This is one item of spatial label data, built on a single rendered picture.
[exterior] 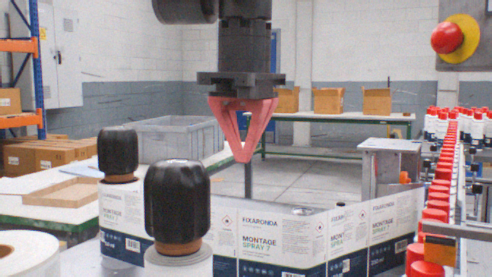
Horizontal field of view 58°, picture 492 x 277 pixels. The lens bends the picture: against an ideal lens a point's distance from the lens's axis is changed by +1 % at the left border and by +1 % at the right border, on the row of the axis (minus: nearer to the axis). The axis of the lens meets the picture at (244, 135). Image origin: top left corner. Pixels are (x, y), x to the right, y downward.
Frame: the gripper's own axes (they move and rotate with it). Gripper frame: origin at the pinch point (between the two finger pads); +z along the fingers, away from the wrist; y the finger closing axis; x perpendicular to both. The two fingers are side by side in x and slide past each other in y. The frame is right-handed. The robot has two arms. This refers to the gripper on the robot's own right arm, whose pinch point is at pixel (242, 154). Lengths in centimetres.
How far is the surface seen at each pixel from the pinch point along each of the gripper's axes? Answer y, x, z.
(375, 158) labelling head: -44.9, 8.8, 7.1
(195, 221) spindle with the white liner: 0.8, -5.5, 8.4
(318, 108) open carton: -536, -129, 34
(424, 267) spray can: -3.2, 19.3, 10.4
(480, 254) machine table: -79, 31, 35
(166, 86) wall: -662, -458, 17
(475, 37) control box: -15.2, 22.7, -13.7
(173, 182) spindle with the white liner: 2.4, -7.6, 3.5
